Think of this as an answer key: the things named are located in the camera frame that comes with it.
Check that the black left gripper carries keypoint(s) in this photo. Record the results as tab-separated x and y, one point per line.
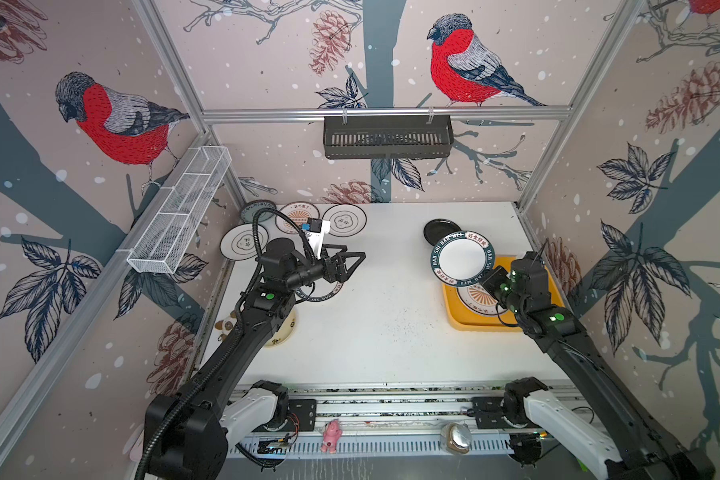
339	274

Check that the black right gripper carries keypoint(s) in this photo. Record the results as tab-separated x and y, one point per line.
488	282

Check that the orange sunburst plate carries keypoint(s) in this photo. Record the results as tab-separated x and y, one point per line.
298	213
479	301

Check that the green rim plate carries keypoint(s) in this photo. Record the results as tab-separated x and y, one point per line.
318	291
462	259

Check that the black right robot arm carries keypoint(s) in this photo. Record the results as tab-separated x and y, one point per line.
630	444

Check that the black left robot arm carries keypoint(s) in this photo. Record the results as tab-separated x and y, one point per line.
188	435

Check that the yellow plastic bin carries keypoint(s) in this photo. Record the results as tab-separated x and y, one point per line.
461	318

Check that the white plate brown cloud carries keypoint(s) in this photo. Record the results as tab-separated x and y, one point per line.
346	220

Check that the small black plate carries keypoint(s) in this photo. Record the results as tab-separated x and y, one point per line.
437	229

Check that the cream yellow plate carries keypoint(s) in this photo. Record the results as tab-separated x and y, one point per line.
285	331

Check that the small teal plate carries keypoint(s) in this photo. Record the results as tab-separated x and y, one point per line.
251	208

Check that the white plate dark rim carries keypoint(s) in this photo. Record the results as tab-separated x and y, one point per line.
238	243

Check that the bear shaped brown white dish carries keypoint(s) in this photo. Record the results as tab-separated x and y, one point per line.
226	324

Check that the silver round object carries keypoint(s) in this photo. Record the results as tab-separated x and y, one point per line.
455	438

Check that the pink toy figure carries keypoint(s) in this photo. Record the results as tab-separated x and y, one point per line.
331	436

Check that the black hanging wire basket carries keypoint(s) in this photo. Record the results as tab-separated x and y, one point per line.
388	137

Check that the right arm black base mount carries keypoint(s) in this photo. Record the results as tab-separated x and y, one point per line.
489	413

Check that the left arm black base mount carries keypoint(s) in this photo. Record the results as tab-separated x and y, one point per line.
290	415

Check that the aluminium rail base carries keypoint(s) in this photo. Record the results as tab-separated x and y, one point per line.
388	420

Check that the white mesh wall shelf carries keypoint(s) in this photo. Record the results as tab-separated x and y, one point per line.
170	232

